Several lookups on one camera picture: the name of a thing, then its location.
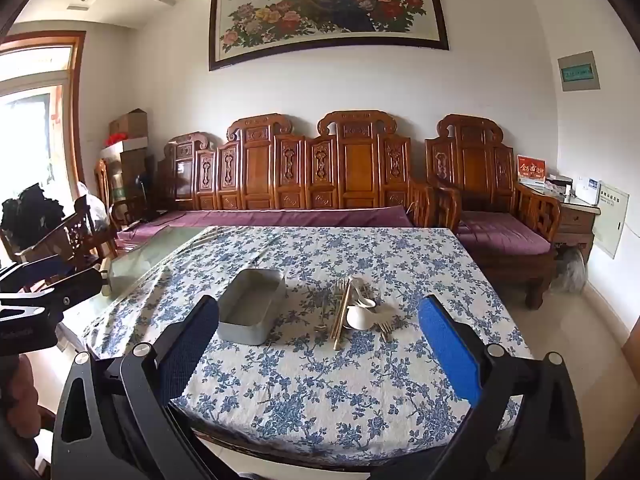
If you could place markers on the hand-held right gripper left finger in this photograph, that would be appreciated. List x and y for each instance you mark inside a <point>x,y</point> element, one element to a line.
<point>192,340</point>

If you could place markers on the white flat box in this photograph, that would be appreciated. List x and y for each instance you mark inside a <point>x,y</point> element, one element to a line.
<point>127,149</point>

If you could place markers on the purple armchair cushion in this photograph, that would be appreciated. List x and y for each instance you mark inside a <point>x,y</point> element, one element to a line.
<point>500,232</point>

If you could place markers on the blue floral tablecloth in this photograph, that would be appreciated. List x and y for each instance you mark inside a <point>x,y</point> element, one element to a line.
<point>310,385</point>

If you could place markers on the brown cardboard box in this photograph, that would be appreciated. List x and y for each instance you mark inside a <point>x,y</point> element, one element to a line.
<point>129,122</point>

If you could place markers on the small white box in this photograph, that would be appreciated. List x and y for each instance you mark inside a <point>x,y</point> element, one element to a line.
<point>587,192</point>

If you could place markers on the wood-framed window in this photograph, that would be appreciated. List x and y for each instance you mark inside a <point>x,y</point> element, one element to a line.
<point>30,110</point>

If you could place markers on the green wall panel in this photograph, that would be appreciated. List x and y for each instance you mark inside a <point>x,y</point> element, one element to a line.
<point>579,71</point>

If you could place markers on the dark tissue box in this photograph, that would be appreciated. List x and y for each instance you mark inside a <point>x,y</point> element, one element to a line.
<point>557,183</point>

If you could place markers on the red flowers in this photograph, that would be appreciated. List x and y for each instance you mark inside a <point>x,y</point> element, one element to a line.
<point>116,139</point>

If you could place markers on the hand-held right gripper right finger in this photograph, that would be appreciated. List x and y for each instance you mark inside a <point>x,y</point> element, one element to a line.
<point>447,350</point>

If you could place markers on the carved wooden armchair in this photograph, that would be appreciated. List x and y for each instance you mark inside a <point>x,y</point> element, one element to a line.
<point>475,160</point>

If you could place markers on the wooden side table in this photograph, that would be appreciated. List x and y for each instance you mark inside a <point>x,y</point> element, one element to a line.
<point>575,220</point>

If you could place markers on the grey metal tray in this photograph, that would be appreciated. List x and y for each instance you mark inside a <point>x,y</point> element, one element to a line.
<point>250,310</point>

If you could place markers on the purple sofa cushion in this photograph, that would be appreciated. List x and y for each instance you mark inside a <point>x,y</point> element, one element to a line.
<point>280,217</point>

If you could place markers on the clear plastic bag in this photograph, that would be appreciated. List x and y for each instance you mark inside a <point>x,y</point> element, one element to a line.
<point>91,210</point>

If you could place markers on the light wooden chopstick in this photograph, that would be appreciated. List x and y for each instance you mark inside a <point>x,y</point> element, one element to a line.
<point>336,332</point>
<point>343,317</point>

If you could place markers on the framed peacock painting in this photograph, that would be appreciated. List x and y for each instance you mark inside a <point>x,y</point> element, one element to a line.
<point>325,10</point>

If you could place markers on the white wall panel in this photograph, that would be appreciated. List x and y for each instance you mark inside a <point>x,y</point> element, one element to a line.
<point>611,220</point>

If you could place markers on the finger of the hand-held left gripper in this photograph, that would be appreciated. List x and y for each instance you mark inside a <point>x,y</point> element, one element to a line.
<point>35,271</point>
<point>75,285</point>

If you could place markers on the wooden chair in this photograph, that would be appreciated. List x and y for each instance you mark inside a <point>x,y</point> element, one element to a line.
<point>107,195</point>
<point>75,240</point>

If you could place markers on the grey plastic bag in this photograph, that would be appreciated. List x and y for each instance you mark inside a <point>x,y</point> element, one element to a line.
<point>570,265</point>

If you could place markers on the carved wooden sofa bench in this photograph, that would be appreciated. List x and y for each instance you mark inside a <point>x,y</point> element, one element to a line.
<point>350,160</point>

